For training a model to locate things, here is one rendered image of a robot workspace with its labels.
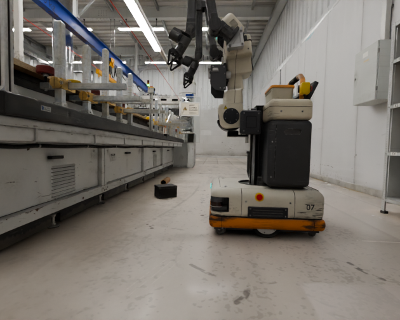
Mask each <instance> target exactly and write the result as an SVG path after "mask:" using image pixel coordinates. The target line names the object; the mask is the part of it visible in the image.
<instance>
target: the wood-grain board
mask: <svg viewBox="0 0 400 320"><path fill-rule="evenodd" d="M13 65H14V69H15V70H18V71H20V72H23V73H25V74H28V75H30V76H33V77H36V78H38V79H41V80H43V81H44V77H43V75H40V74H38V73H36V67H33V66H31V65H29V64H27V63H25V62H22V61H20V60H18V59H16V58H13ZM51 77H54V76H49V77H47V82H49V81H50V79H51ZM81 91H82V90H76V94H79V93H80V92H81ZM133 116H135V117H137V118H139V119H142V120H144V121H147V122H149V120H146V117H144V116H142V115H140V114H136V115H133Z"/></svg>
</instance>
